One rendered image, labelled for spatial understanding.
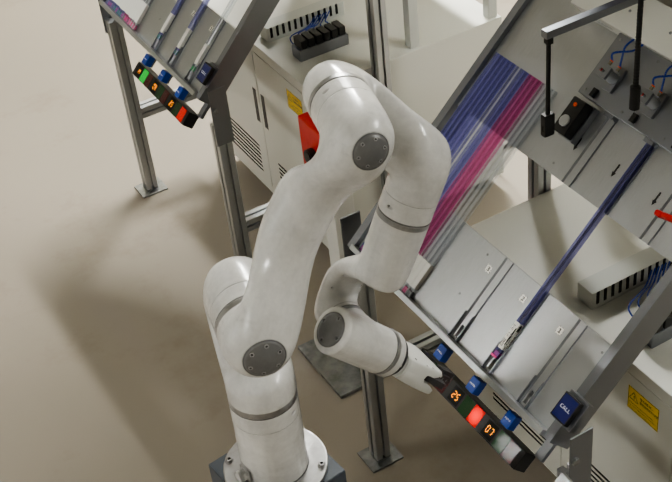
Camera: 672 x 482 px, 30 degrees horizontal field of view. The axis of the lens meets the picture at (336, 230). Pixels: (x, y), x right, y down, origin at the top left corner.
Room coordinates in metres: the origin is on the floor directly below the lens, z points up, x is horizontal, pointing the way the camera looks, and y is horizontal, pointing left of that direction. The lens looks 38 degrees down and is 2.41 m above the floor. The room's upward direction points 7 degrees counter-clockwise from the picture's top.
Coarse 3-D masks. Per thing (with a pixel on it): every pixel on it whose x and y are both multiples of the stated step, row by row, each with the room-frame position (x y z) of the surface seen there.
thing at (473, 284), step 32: (448, 256) 1.95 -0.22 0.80; (480, 256) 1.90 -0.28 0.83; (448, 288) 1.89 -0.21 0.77; (480, 288) 1.85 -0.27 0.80; (512, 288) 1.80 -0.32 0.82; (448, 320) 1.83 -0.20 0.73; (480, 320) 1.79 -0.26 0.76; (512, 320) 1.75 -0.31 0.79; (544, 320) 1.71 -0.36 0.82; (576, 320) 1.67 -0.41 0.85; (480, 352) 1.73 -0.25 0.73; (512, 352) 1.69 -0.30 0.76; (544, 352) 1.66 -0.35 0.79; (576, 352) 1.62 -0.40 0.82; (512, 384) 1.64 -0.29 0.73; (544, 384) 1.60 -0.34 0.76; (576, 384) 1.57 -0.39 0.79; (544, 416) 1.55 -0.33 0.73
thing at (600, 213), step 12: (648, 144) 1.86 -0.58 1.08; (636, 156) 1.85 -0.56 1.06; (636, 168) 1.84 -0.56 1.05; (624, 180) 1.83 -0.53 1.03; (612, 192) 1.82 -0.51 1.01; (612, 204) 1.81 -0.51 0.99; (600, 216) 1.80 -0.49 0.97; (588, 228) 1.80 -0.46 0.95; (576, 240) 1.79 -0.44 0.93; (576, 252) 1.78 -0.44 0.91; (564, 264) 1.77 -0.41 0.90; (552, 276) 1.76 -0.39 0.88; (540, 288) 1.76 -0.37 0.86; (540, 300) 1.74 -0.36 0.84; (528, 312) 1.73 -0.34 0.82
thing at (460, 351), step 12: (360, 252) 2.08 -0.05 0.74; (408, 300) 1.91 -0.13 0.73; (420, 312) 1.87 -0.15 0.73; (432, 324) 1.83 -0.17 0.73; (444, 336) 1.79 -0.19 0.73; (456, 348) 1.75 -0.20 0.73; (468, 360) 1.72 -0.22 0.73; (480, 372) 1.68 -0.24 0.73; (492, 384) 1.65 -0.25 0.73; (504, 396) 1.61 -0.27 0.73; (516, 408) 1.58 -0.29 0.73; (528, 420) 1.55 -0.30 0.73; (540, 432) 1.52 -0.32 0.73
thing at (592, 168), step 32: (544, 0) 2.29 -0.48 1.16; (512, 32) 2.29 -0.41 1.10; (576, 32) 2.18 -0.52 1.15; (608, 32) 2.13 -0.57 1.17; (544, 64) 2.17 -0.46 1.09; (576, 64) 2.12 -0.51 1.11; (608, 128) 1.95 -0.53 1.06; (544, 160) 1.99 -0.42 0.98; (576, 160) 1.94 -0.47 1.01; (608, 160) 1.90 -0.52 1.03; (576, 192) 1.88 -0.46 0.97; (608, 192) 1.84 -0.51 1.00; (640, 192) 1.80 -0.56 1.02; (640, 224) 1.75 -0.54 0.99
